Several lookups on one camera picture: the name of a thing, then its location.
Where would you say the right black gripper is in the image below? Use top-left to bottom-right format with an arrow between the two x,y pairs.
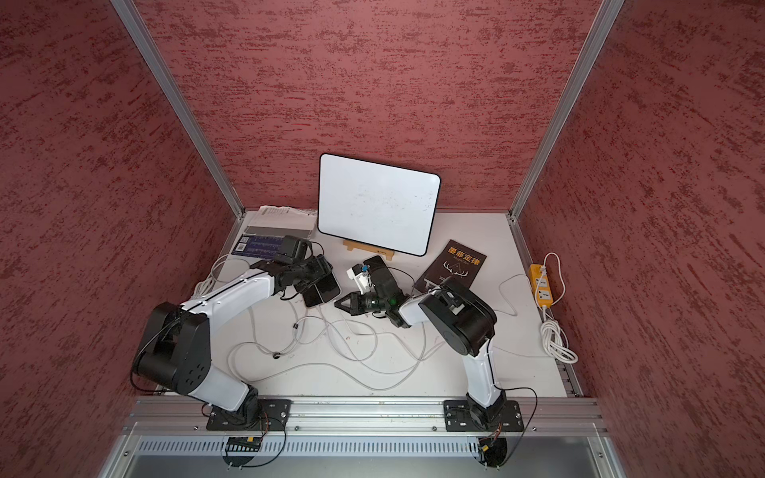
335,290 -> 392,315

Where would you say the phone with white case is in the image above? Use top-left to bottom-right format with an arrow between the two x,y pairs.
314,274 -> 341,304

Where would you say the white charging cable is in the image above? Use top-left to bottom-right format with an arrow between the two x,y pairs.
226,286 -> 336,384
322,271 -> 533,396
298,298 -> 432,384

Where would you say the phone with pink case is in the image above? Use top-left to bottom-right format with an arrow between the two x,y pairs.
302,285 -> 324,309

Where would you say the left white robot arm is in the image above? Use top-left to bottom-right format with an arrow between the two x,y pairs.
131,255 -> 333,427

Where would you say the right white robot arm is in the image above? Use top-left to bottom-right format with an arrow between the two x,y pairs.
335,259 -> 506,429

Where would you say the black phone on right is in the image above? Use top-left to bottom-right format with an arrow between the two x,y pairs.
363,255 -> 392,282

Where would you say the purple and grey booklet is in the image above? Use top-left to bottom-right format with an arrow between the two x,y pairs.
230,205 -> 318,260

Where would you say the wooden board stand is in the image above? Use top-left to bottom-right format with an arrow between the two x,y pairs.
343,239 -> 394,261

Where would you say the dark brown book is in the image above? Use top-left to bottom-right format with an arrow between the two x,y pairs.
414,240 -> 487,293

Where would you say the orange power strip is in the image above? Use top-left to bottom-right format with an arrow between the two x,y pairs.
529,264 -> 554,310

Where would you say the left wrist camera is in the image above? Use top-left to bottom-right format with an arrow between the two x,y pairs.
273,235 -> 312,265

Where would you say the white board with black frame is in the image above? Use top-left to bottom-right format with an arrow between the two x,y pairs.
317,153 -> 441,257

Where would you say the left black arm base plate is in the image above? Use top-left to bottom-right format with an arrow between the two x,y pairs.
206,398 -> 293,432

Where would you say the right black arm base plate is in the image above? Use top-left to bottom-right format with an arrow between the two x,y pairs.
442,398 -> 525,432

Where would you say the aluminium front rail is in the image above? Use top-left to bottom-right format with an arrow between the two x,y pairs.
119,396 -> 610,438

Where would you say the white power strip cord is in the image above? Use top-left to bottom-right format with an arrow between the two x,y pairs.
537,251 -> 580,366

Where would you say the left aluminium corner post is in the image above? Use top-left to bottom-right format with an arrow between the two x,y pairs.
111,0 -> 246,220

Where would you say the aluminium corner post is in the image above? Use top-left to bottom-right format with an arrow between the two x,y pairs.
508,0 -> 625,225
111,0 -> 246,220

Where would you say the right aluminium corner post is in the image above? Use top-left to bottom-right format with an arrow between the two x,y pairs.
508,0 -> 625,225

